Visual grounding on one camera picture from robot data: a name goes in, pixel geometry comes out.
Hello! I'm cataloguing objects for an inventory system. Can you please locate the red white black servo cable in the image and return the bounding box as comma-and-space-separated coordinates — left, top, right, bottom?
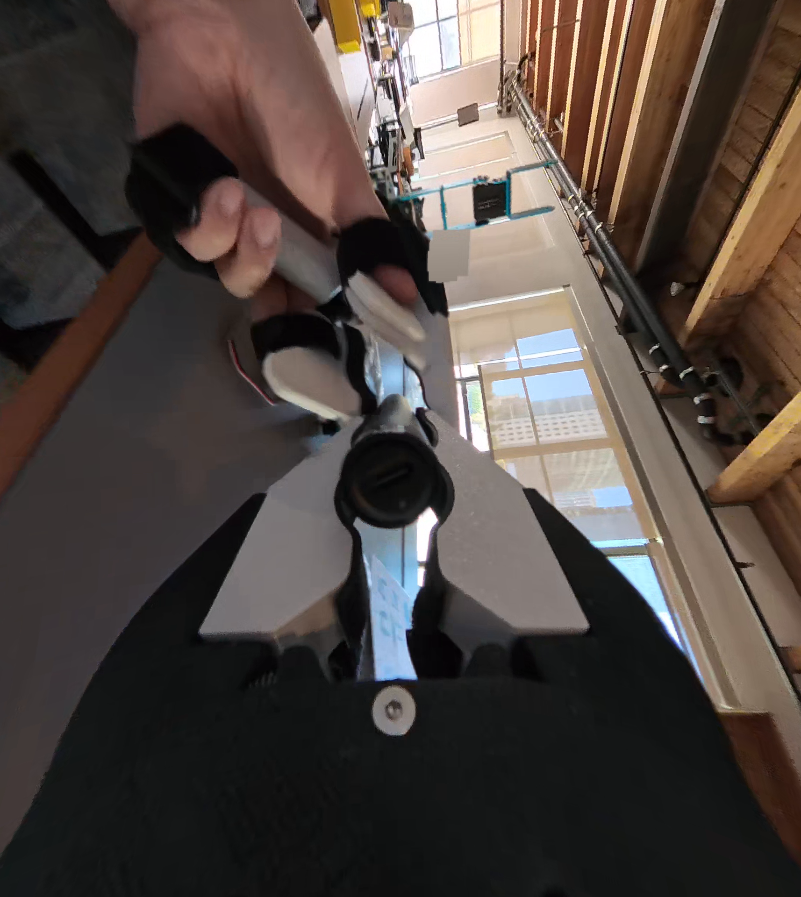
227, 338, 281, 407

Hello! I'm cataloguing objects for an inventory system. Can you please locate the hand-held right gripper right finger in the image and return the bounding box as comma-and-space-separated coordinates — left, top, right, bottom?
409, 408, 591, 679

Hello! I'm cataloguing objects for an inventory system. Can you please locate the multi-pane window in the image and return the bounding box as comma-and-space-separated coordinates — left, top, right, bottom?
408, 0, 503, 79

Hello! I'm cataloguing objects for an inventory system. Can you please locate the large window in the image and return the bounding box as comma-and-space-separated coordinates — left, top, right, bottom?
451, 286, 685, 674

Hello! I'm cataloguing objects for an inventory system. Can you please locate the dark ceiling pipe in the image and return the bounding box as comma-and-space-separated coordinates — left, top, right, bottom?
502, 56, 769, 442

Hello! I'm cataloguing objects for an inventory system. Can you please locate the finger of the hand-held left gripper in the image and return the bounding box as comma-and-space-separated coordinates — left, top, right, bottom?
262, 348, 366, 423
346, 273, 431, 371

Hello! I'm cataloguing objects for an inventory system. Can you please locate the dark desk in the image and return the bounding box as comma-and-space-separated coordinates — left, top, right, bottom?
0, 231, 461, 897

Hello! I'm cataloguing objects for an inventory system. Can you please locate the person's left hand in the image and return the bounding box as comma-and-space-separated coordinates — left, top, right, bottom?
107, 0, 421, 323

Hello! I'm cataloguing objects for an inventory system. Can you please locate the black screwdriver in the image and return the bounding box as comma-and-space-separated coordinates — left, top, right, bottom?
334, 392, 456, 530

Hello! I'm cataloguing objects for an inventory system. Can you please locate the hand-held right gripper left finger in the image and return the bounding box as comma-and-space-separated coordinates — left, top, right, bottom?
199, 419, 366, 679

